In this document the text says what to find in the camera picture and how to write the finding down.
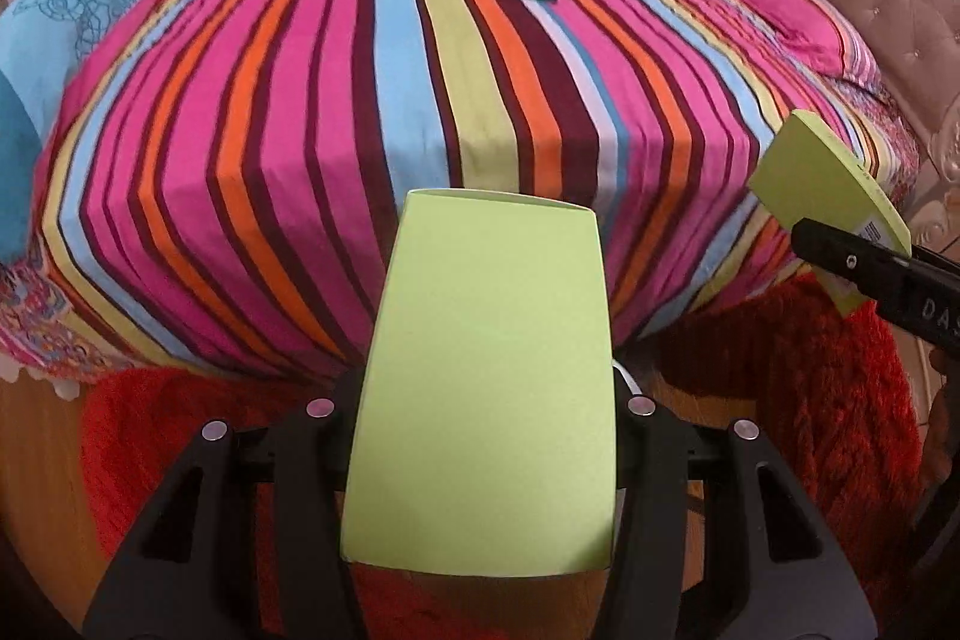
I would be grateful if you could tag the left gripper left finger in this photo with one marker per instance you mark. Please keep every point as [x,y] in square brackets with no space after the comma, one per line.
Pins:
[242,538]

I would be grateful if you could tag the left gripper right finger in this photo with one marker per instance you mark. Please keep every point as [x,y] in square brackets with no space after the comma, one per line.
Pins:
[717,538]

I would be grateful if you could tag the striped colourful bed sheet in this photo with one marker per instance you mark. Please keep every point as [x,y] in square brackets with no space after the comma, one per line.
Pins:
[222,185]

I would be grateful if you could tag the red shaggy rug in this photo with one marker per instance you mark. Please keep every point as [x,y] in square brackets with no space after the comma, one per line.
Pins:
[828,391]

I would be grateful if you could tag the blue patterned duvet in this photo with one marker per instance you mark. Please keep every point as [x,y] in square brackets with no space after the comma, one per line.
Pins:
[43,44]

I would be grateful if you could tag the large lime green box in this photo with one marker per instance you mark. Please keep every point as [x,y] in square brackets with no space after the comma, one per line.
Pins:
[808,172]

